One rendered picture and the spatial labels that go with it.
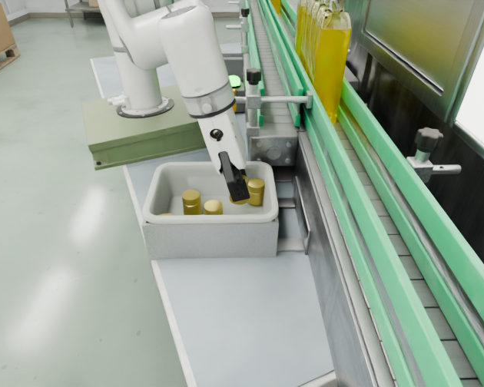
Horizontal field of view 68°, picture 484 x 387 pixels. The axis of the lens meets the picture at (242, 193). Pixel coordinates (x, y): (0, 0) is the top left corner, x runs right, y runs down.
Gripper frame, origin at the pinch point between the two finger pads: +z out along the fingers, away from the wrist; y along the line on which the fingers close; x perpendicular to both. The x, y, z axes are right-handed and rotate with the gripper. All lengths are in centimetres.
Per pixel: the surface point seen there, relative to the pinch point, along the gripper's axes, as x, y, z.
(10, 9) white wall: 335, 568, -29
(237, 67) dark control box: -1, 78, 4
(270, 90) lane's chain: -10.0, 35.2, -1.1
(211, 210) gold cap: 5.5, -3.3, 1.8
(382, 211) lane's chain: -20.6, -12.8, 2.1
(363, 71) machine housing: -34, 40, 2
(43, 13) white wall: 313, 615, -9
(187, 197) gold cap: 9.9, 0.4, 0.6
